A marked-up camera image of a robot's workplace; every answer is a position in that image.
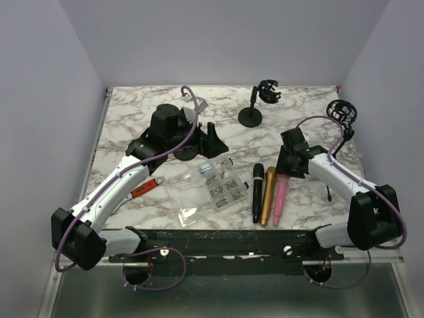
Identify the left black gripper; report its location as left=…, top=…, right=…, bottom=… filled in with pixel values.
left=166, top=115, right=229, bottom=159

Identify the gold microphone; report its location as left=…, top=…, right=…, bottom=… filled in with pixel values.
left=260, top=166, right=277, bottom=227

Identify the black clip microphone stand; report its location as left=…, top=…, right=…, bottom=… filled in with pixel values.
left=173, top=146, right=198, bottom=162

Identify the red adjustable wrench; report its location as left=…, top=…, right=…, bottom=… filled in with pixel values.
left=124, top=177, right=164, bottom=202

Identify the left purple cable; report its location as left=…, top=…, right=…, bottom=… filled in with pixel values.
left=54, top=85, right=188, bottom=292

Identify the black round-base shock-mount stand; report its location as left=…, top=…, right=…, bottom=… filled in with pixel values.
left=237, top=78, right=282, bottom=129

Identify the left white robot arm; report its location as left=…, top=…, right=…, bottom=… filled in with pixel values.
left=51, top=104, right=229, bottom=270

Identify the clear plastic screw organizer box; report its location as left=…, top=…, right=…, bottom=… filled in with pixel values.
left=197, top=156, right=248, bottom=211

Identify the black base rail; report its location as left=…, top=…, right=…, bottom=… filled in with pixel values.
left=109, top=229, right=344, bottom=276

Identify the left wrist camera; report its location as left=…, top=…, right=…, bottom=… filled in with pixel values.
left=181, top=95, right=209, bottom=122

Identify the clear plastic bag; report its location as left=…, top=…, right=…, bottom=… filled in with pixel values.
left=165, top=170, right=217, bottom=228

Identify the black microphone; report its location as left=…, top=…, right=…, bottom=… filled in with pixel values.
left=252, top=163, right=264, bottom=224

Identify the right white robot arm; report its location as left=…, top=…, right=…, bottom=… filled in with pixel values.
left=276, top=127, right=405, bottom=260

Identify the black tripod microphone stand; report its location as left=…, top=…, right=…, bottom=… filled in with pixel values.
left=325, top=99, right=358, bottom=202

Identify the pink microphone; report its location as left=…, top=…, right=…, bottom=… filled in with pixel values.
left=272, top=174, right=290, bottom=227

